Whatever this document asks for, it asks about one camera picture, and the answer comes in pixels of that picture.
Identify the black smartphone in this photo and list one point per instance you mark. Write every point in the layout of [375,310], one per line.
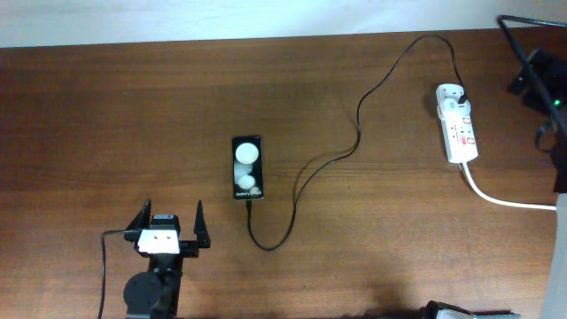
[247,168]

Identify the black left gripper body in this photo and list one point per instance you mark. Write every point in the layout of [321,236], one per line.
[173,261]

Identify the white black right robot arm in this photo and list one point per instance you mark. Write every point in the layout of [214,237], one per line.
[554,303]

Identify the white USB charger plug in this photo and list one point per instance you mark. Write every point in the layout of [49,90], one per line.
[452,101]

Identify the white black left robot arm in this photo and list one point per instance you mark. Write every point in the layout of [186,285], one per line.
[154,293]

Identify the white power strip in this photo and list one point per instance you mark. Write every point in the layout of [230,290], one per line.
[460,141]

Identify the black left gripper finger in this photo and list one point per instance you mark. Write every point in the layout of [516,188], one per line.
[139,223]
[200,228]

